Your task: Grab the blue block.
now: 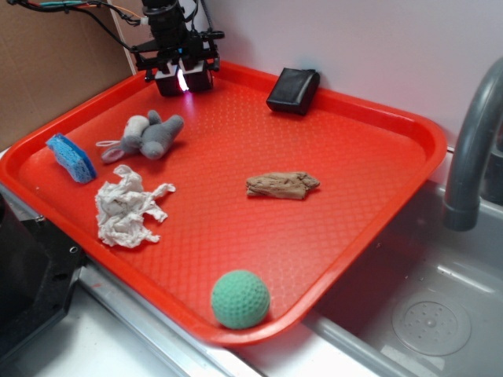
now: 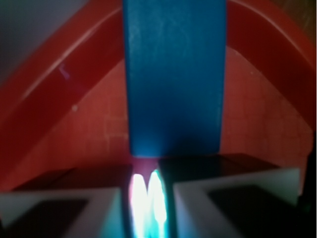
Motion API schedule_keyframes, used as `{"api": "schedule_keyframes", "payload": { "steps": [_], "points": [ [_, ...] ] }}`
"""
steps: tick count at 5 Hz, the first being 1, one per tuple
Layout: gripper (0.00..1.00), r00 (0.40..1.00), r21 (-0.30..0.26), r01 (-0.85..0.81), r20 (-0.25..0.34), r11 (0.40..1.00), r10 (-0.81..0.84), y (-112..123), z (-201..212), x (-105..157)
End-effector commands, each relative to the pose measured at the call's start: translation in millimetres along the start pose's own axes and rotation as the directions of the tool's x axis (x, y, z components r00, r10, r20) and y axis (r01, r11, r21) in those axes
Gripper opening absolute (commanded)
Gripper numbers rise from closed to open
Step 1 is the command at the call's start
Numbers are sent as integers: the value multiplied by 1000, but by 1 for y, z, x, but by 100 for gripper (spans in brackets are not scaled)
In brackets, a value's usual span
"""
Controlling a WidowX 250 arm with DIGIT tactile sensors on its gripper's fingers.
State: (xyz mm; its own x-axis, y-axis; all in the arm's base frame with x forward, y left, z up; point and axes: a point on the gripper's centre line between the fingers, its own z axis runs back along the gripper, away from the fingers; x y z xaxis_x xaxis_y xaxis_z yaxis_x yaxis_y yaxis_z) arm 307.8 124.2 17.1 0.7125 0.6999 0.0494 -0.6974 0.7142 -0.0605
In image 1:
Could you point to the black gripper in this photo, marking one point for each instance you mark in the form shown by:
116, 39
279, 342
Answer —
196, 54

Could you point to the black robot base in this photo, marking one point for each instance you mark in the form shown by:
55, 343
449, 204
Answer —
39, 267

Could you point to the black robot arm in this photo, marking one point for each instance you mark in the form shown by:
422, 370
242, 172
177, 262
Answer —
168, 19

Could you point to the black rectangular block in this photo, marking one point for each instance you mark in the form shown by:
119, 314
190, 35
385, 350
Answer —
294, 91

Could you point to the grey plush bunny toy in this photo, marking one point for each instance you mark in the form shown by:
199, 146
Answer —
148, 135

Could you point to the red plastic tray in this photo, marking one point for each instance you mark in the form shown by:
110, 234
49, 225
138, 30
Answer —
369, 158

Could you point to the blue sponge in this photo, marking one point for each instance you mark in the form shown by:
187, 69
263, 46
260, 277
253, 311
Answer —
72, 158

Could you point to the brown cardboard panel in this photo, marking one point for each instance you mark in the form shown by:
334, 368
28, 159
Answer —
52, 62

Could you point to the crumpled white cloth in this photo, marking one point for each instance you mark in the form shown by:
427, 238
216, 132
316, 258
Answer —
122, 207

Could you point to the green dimpled ball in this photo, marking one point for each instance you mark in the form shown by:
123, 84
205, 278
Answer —
240, 300

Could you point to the grey faucet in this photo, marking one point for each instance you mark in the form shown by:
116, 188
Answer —
476, 167

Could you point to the grey plastic sink basin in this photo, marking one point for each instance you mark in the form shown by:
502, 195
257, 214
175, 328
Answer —
349, 332

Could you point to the sink drain cover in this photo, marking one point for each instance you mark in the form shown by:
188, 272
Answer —
431, 324

